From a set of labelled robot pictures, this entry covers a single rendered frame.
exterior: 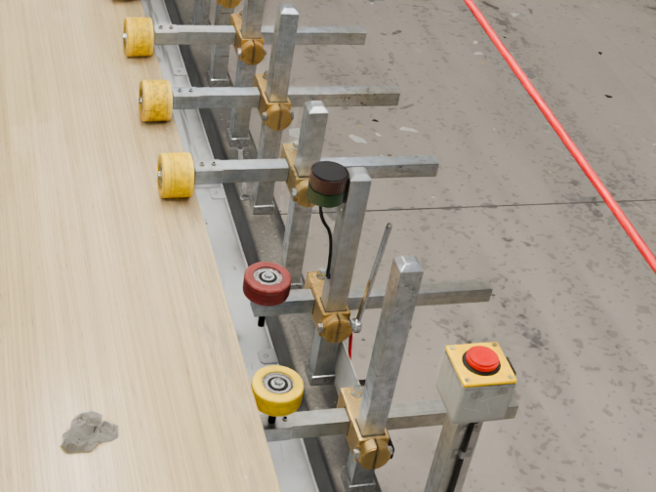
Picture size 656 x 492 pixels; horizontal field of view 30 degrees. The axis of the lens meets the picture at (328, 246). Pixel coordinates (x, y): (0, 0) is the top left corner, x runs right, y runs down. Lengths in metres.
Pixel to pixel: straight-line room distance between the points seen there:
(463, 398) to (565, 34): 3.75
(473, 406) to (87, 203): 0.94
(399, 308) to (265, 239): 0.77
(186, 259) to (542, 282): 1.81
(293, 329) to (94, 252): 0.42
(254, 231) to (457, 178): 1.66
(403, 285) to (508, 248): 2.10
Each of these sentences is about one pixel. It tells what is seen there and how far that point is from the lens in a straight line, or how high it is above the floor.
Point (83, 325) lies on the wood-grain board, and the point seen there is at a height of 0.90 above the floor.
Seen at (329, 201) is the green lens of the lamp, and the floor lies 1.11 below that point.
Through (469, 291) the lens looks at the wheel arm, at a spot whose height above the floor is 0.86.
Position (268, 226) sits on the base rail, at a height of 0.70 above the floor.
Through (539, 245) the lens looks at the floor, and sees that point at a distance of 3.85.
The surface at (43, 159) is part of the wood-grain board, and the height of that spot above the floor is 0.90.
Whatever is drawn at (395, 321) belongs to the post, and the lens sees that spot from 1.76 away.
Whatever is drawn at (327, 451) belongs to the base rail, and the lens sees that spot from 2.07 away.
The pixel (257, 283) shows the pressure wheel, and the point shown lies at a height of 0.91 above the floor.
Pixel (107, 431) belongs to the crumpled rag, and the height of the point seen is 0.91.
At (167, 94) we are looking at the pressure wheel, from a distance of 2.37.
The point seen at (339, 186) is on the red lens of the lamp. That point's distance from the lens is 1.88.
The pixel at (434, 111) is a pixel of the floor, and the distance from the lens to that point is 4.38.
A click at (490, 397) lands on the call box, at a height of 1.20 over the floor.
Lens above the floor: 2.20
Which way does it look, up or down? 37 degrees down
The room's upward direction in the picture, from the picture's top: 10 degrees clockwise
